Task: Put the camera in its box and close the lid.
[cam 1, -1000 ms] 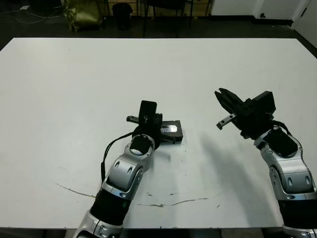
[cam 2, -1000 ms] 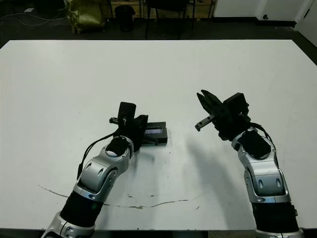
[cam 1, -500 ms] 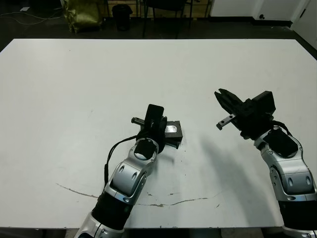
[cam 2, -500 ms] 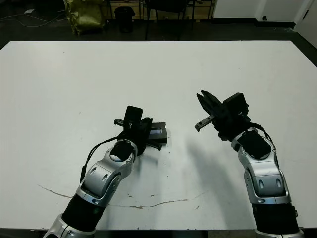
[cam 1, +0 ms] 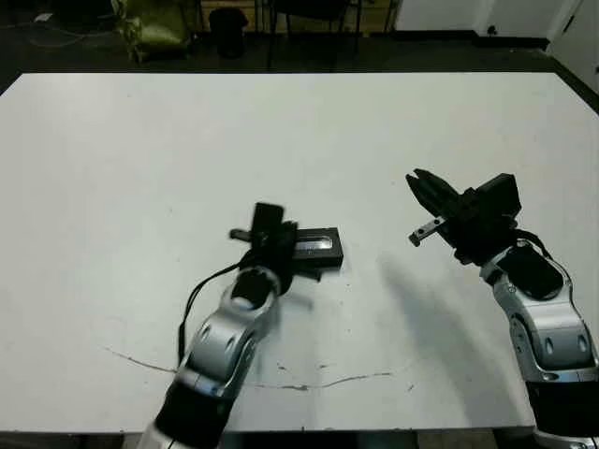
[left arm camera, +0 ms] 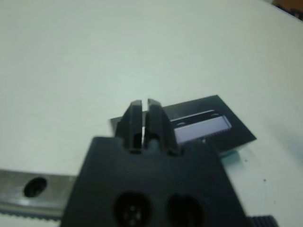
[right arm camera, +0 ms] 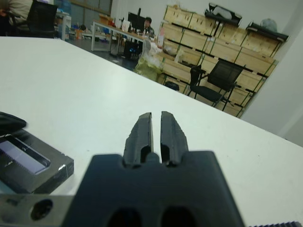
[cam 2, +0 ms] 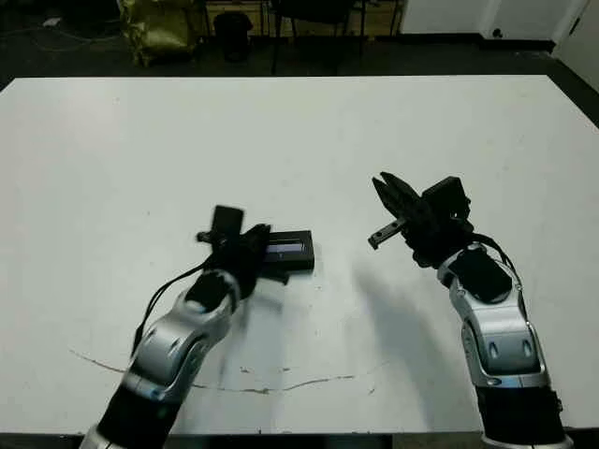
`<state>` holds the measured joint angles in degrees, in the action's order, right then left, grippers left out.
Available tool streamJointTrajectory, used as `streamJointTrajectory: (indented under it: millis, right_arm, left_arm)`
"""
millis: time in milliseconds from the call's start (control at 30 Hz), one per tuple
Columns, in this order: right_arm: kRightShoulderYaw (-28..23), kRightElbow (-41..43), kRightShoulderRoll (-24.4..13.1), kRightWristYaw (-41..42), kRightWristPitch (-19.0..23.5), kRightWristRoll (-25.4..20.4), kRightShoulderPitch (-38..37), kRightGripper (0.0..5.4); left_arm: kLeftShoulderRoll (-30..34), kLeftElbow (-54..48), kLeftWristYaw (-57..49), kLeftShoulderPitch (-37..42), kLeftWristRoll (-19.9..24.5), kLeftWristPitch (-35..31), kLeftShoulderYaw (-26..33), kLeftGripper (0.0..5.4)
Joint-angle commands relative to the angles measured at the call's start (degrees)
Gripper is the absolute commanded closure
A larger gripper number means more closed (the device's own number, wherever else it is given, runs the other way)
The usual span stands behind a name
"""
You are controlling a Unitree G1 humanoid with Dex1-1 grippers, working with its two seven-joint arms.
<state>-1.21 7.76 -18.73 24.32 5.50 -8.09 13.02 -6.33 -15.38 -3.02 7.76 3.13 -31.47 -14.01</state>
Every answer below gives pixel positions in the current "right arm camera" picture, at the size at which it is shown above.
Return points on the black tray with white foam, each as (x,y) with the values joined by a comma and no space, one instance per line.
(222,13)

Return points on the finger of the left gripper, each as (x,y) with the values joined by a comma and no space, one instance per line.
(11,120)

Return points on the black computer monitor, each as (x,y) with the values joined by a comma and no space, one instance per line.
(136,20)

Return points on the seated person dark hair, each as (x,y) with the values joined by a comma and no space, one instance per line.
(148,26)

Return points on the crumpled plastic bag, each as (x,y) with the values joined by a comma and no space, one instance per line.
(149,63)

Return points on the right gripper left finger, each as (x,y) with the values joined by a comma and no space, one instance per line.
(139,142)

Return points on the black box lid with picture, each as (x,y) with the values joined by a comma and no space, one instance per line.
(30,163)

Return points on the black tray with grey bag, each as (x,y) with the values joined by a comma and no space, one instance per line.
(267,29)

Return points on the black computer tower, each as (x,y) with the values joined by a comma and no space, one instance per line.
(131,49)

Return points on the grey desk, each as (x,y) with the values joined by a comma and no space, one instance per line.
(111,28)

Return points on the black high-back office chair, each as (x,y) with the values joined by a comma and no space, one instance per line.
(40,16)

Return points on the seated person beige shirt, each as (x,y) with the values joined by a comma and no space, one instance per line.
(17,9)

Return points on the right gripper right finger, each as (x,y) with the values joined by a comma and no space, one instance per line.
(172,139)

